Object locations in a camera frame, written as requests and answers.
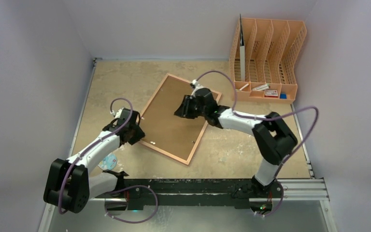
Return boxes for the brown frame backing board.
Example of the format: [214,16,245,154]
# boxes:
[141,76,220,161]

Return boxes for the pink wooden picture frame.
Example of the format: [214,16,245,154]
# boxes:
[137,72,223,166]

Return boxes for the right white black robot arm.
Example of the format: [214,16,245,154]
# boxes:
[174,87,298,197]

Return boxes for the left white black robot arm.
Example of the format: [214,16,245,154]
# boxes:
[43,108,145,213]

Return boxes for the blue tape dispenser pack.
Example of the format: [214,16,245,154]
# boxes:
[98,153,118,171]

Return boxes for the white marker pen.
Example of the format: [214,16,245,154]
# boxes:
[239,83,249,91]

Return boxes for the white folder in organizer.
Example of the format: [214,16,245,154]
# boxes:
[239,14,245,81]

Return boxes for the red white small box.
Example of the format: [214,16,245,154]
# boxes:
[264,89,279,98]

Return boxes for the white red glue stick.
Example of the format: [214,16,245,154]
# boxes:
[252,83,270,91]

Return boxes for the orange plastic file organizer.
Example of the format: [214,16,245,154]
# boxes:
[228,18,307,104]

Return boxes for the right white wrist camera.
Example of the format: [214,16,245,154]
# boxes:
[190,79,203,92]

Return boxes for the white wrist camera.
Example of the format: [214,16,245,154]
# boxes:
[190,79,203,92]
[110,107,125,118]

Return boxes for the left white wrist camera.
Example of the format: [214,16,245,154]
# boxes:
[110,107,125,118]

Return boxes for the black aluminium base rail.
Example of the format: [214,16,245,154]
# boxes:
[46,177,330,212]

